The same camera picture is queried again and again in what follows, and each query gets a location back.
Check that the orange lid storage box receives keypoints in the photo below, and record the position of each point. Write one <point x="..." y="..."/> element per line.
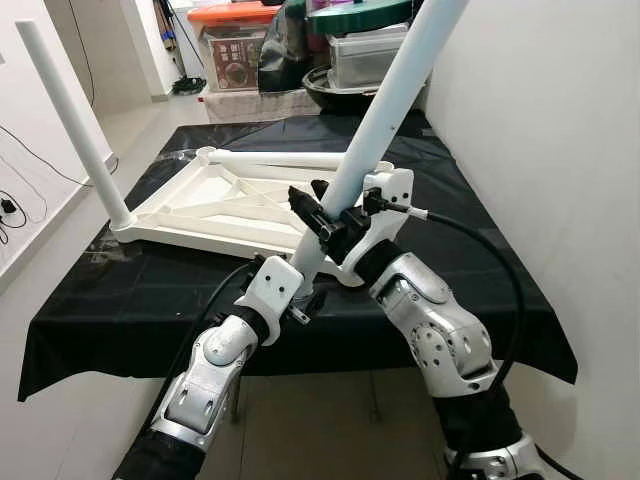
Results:
<point x="235" y="50"/>

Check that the black wok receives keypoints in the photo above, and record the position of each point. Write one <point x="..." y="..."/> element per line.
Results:
<point x="340" y="98"/>

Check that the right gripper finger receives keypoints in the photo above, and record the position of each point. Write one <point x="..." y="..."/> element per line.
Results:
<point x="320" y="189"/>
<point x="308" y="212"/>

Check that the black floor mop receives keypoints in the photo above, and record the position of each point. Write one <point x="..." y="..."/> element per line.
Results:
<point x="188" y="85"/>

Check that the black tablecloth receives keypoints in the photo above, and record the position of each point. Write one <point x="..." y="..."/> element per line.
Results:
<point x="130" y="300"/>

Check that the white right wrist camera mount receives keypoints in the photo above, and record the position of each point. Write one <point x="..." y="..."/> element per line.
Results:
<point x="385" y="200"/>

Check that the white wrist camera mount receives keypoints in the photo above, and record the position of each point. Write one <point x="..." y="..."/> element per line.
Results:
<point x="268" y="285"/>
<point x="385" y="200"/>

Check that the green plastic lid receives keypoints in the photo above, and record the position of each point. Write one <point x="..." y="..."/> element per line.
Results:
<point x="355" y="15"/>

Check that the black plastic bag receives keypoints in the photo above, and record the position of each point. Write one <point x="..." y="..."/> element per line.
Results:
<point x="285" y="50"/>

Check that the beige stone bench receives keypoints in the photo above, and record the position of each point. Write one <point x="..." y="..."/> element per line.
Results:
<point x="255" y="105"/>

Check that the black power adapter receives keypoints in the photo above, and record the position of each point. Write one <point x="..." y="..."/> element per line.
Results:
<point x="8" y="206"/>

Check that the clear plastic storage box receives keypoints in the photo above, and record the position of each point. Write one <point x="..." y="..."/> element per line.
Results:
<point x="365" y="60"/>

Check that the clear tape cross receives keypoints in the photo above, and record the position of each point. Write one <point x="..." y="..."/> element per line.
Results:
<point x="110" y="248"/>

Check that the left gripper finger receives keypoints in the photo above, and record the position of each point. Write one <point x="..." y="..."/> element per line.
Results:
<point x="312" y="292"/>

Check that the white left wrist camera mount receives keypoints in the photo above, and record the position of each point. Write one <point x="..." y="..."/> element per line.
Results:
<point x="268" y="285"/>

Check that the clear tape strip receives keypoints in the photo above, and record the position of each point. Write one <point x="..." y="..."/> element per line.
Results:
<point x="182" y="154"/>

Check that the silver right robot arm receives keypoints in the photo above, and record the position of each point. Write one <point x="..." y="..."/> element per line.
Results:
<point x="440" y="330"/>

